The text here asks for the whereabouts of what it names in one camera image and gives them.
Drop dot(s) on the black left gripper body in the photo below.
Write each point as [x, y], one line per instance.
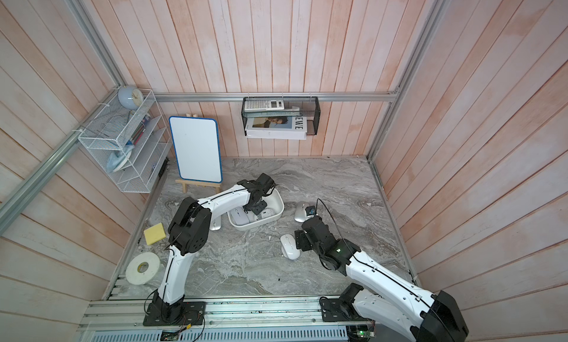
[257, 207]

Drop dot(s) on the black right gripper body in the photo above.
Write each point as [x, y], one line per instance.
[302, 236]

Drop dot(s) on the white mouse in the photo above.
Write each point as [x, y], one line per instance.
[239, 217]
[289, 247]

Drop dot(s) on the silver mouse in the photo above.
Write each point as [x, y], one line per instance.
[302, 213]
[216, 223]

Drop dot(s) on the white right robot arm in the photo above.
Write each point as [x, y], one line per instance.
[379, 295]

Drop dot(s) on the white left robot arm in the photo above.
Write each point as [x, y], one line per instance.
[188, 233]

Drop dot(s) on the white mouse underside up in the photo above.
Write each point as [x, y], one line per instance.
[268, 212]

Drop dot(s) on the white mouse in box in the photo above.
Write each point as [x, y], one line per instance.
[239, 217]

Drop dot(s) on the white magazine book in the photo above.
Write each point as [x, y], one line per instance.
[277, 128]

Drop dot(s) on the wooden easel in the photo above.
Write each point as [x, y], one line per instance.
[199, 186]

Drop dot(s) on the green thin book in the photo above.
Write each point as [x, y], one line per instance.
[286, 112]

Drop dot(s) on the white calculator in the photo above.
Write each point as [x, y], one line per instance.
[258, 105]

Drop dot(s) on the yellow sticky note pad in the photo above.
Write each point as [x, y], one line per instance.
[154, 234]

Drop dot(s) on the white tape roll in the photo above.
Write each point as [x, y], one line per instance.
[142, 268]

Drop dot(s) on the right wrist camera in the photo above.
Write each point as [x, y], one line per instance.
[310, 211]

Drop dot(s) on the white board blue frame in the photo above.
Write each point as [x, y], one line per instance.
[195, 149]

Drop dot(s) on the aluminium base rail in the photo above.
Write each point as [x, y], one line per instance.
[276, 318]

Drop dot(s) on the black mesh wall basket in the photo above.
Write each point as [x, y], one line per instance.
[309, 106]

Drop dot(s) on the white wire shelf rack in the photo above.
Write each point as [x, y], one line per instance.
[130, 144]

